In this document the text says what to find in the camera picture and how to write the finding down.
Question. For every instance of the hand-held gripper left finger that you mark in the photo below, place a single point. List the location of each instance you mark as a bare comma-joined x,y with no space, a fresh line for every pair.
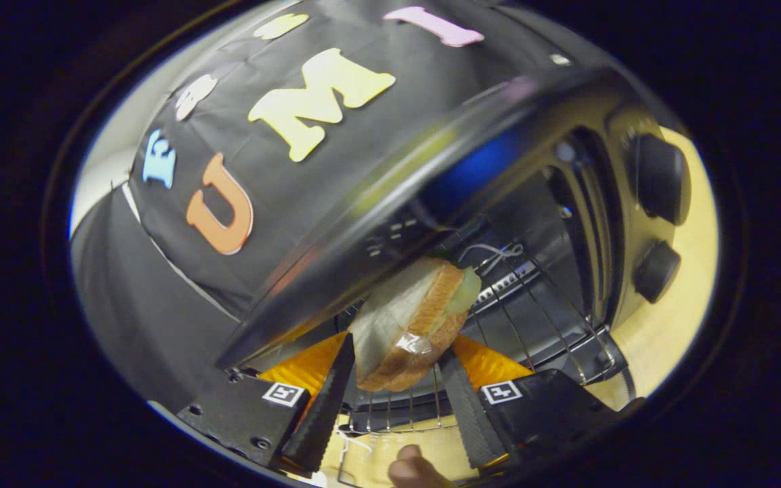
323,413

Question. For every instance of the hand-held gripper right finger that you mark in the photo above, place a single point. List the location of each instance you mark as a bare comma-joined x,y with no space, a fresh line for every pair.
465,413

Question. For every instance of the sandwich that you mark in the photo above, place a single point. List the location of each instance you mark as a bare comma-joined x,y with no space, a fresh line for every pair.
411,318

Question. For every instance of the black toaster oven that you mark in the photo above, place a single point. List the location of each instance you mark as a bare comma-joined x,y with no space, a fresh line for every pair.
621,224

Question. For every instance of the black backdrop cloth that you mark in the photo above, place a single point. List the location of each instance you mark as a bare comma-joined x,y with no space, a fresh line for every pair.
160,305

